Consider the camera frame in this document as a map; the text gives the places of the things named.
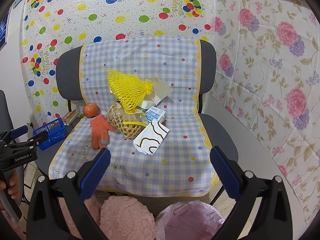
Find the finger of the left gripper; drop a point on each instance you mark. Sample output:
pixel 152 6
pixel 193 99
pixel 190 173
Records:
pixel 35 140
pixel 16 133

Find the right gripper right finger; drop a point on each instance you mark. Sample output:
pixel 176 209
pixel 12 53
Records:
pixel 273 219

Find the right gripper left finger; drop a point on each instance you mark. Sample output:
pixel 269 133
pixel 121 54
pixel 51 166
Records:
pixel 45 218

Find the white cardboard sheet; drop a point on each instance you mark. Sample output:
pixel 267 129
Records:
pixel 160 90

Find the white foam block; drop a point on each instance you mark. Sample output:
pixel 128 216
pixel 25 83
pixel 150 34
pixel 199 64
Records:
pixel 149 101

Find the pink trash bag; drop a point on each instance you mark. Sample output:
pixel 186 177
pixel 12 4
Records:
pixel 188 220

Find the person's left hand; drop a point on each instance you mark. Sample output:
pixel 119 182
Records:
pixel 13 186

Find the blue plastic basket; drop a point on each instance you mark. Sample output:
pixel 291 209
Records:
pixel 56 133

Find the red apple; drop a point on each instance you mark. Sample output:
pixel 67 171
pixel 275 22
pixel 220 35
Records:
pixel 91 110

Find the orange knit glove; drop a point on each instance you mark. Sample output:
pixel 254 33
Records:
pixel 99 134

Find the grey office chair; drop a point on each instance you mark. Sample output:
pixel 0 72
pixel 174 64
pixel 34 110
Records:
pixel 180 166

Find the pink fluffy cushion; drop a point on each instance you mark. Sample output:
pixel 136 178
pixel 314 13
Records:
pixel 122 217

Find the woven bamboo basket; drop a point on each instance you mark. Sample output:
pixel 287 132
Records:
pixel 115 119

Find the yellow snack wrapper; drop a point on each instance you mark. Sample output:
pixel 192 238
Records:
pixel 137 118

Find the yellow foam net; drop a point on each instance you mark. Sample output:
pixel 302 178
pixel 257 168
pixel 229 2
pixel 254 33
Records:
pixel 128 89

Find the blue checkered blanket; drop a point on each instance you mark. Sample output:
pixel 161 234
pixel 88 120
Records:
pixel 148 90

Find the white brown-striped wrapper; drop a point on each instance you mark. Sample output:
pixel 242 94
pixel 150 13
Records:
pixel 151 137

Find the blue white tissue pack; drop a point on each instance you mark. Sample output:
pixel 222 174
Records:
pixel 154 113

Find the balloon pattern plastic sheet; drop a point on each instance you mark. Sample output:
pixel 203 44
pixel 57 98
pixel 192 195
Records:
pixel 50 28

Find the floral pattern plastic sheet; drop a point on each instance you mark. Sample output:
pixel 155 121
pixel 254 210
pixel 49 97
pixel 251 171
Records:
pixel 268 78

